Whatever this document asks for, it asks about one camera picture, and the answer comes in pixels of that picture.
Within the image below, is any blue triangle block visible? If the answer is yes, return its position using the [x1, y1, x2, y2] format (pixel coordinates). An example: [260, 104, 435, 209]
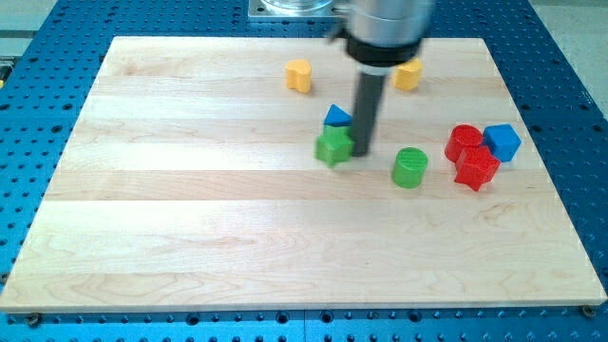
[323, 104, 352, 127]

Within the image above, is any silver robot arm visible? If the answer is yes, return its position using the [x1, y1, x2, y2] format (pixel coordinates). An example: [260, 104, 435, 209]
[328, 0, 436, 67]

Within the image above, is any yellow hexagon block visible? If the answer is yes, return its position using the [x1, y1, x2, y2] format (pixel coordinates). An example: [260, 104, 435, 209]
[392, 58, 424, 91]

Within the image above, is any green star block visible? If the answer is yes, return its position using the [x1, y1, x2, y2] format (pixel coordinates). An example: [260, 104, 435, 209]
[314, 125, 354, 168]

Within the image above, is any yellow heart block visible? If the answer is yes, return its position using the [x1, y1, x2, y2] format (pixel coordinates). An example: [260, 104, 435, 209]
[285, 59, 312, 93]

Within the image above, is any green cylinder block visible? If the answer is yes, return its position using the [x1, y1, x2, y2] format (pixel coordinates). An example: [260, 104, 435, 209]
[391, 147, 428, 189]

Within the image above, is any black pusher rod tool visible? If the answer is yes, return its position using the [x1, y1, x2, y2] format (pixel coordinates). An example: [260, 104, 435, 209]
[350, 65, 389, 157]

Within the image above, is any wooden board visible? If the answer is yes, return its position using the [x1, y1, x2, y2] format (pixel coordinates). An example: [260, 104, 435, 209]
[1, 36, 606, 313]

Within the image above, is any red cylinder block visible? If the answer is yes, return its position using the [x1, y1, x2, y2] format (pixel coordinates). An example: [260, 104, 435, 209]
[445, 124, 483, 162]

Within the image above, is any red star block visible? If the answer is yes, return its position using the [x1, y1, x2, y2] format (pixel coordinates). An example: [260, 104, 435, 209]
[454, 145, 501, 191]

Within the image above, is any blue cube block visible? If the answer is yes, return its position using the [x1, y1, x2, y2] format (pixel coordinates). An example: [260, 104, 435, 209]
[483, 123, 522, 162]

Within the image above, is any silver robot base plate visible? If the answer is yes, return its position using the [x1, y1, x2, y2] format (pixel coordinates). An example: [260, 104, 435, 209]
[248, 0, 347, 20]

